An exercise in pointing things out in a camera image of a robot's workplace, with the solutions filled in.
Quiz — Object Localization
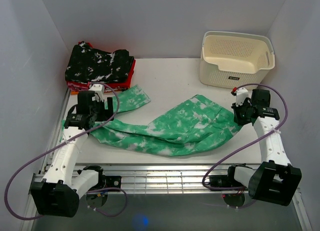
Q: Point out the green tie-dye trousers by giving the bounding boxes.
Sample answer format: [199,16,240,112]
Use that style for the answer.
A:
[61,84,247,157]

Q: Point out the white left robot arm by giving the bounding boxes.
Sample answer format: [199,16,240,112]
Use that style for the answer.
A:
[30,85,114,218]

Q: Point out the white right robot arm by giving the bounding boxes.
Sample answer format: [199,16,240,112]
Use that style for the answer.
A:
[225,87,302,206]

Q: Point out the red folded trousers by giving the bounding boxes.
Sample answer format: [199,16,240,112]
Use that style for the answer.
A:
[66,42,137,91]

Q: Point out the orange folded trousers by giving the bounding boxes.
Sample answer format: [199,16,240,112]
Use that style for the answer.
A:
[70,88,125,95]

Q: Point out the pink patterned folded trousers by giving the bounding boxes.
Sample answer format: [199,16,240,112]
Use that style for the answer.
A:
[66,81,93,90]

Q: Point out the black white patterned folded trousers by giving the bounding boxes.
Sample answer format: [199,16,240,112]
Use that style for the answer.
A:
[64,41,135,85]

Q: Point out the cream perforated plastic basket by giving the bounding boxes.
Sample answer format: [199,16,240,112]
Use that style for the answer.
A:
[199,31,275,89]

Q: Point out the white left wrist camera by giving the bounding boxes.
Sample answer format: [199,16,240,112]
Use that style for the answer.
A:
[89,83,105,102]

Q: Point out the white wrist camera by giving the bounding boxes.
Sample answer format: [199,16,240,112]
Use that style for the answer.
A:
[231,87,249,107]
[89,83,105,102]

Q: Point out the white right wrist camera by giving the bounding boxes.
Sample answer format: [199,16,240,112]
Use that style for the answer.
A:
[231,87,249,107]

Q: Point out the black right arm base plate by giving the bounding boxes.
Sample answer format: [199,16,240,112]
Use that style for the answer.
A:
[204,174,250,191]

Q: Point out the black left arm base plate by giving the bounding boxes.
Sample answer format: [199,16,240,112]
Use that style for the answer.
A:
[102,175,122,189]

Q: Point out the aluminium rail frame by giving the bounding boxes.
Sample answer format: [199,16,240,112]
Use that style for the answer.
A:
[21,87,313,231]

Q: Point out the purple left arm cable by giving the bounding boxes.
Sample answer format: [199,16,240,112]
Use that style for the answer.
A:
[4,82,128,221]

